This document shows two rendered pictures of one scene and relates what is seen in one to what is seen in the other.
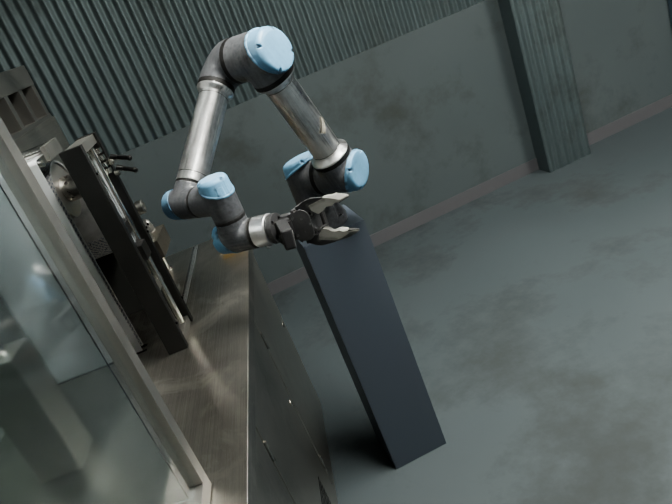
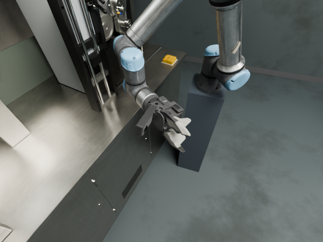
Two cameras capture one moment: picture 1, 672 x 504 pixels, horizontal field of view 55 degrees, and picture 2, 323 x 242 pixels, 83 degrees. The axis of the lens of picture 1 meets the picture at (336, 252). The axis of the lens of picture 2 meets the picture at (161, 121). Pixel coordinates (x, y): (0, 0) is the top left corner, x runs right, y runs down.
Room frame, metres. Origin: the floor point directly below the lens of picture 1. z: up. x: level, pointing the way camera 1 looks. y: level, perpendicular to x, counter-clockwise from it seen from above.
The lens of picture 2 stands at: (1.02, -0.13, 1.57)
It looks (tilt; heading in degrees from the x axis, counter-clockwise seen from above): 50 degrees down; 27
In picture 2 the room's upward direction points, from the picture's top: straight up
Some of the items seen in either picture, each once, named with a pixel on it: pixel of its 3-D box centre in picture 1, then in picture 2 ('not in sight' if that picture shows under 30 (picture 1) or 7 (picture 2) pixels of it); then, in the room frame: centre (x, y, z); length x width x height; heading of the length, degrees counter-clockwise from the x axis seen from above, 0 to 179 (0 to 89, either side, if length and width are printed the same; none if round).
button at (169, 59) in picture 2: not in sight; (169, 59); (2.03, 0.31, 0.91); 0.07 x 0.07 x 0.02; 89
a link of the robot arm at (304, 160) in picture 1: (307, 175); (215, 59); (1.90, 0.00, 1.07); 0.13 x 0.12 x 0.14; 48
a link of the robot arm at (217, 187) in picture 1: (215, 199); (132, 64); (1.49, 0.22, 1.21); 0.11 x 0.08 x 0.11; 48
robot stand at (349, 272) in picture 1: (371, 341); (197, 131); (1.90, 0.00, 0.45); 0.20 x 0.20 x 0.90; 9
